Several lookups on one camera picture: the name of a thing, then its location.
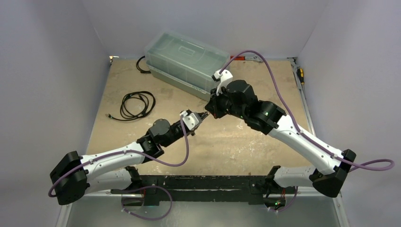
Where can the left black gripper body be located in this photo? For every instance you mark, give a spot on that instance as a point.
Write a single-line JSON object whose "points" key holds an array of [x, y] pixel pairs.
{"points": [[179, 132]]}

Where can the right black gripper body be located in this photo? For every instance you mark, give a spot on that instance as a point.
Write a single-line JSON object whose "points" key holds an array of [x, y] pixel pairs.
{"points": [[214, 106]]}

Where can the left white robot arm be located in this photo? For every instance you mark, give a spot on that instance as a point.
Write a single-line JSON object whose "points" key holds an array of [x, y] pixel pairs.
{"points": [[76, 175]]}

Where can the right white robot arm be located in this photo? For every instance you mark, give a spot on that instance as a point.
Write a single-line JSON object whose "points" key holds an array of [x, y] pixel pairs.
{"points": [[329, 166]]}

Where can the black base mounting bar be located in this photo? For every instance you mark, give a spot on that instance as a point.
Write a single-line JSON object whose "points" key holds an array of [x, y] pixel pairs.
{"points": [[252, 189]]}

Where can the translucent green storage box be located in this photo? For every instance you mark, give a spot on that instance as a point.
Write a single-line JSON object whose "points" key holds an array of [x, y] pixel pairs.
{"points": [[184, 62]]}

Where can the yellow black screwdriver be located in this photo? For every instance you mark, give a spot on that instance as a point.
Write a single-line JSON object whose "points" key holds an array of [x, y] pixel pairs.
{"points": [[300, 75]]}

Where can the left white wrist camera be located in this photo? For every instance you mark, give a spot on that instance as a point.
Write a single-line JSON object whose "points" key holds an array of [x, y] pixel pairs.
{"points": [[189, 115]]}

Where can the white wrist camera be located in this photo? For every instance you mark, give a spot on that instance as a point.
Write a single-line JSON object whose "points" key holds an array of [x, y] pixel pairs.
{"points": [[224, 78], [189, 115]]}

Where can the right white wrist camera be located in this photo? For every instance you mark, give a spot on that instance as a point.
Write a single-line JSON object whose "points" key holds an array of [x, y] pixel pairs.
{"points": [[224, 78]]}

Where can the red handled wrench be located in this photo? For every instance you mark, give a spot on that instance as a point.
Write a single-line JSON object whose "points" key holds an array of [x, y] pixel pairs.
{"points": [[255, 58]]}

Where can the aluminium rail right side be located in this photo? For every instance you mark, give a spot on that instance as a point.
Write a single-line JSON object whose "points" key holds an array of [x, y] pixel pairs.
{"points": [[338, 202]]}

